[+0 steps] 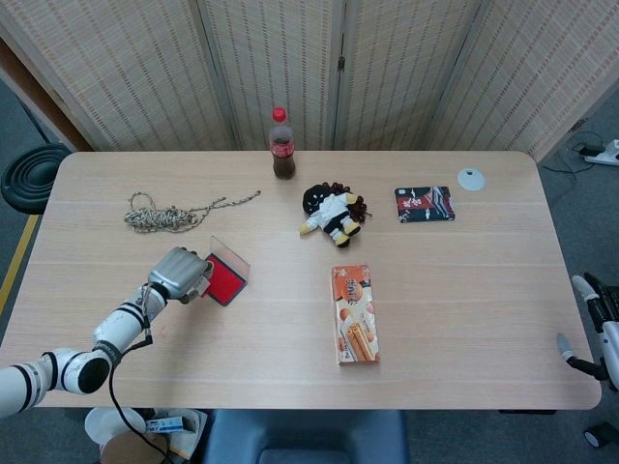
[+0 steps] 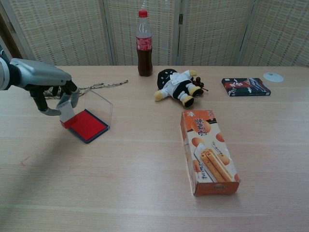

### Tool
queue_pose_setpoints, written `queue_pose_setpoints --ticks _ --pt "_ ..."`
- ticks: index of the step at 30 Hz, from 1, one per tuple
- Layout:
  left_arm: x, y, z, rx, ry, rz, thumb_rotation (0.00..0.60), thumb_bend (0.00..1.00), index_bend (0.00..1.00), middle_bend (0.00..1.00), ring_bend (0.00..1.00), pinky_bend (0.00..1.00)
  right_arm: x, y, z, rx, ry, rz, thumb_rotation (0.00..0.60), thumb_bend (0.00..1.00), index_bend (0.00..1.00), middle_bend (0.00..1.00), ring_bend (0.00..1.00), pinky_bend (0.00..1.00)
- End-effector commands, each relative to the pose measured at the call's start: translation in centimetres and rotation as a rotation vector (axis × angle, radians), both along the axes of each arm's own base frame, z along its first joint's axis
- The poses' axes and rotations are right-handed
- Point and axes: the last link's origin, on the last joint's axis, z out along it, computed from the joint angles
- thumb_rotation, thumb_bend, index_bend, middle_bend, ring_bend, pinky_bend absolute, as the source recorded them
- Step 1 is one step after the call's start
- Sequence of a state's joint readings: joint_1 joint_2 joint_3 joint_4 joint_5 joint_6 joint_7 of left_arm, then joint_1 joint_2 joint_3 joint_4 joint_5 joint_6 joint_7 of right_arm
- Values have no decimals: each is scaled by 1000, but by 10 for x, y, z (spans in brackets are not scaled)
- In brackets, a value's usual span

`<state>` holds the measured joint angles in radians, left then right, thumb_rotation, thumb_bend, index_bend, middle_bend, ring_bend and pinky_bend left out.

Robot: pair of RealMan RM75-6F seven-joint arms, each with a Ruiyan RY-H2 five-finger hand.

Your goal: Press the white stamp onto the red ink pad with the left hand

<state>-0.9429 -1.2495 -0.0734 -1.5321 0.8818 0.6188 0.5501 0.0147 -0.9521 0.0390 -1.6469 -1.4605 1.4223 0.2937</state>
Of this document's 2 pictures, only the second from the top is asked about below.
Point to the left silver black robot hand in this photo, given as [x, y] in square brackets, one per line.
[41, 72]

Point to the small red white stamp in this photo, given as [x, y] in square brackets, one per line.
[66, 113]

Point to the red ink pad clear lid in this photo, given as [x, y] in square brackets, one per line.
[89, 126]

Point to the woven bamboo folding screen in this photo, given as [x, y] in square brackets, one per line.
[72, 31]

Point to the cola bottle red cap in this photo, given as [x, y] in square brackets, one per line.
[144, 58]

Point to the black white plush doll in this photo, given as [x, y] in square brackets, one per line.
[176, 85]

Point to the brass screen hinge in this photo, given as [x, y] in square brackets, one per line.
[180, 18]

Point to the dark red bead bunch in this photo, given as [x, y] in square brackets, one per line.
[199, 82]

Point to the orange egg roll box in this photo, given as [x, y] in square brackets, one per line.
[207, 149]

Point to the black red flat snack box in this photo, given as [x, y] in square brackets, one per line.
[245, 87]

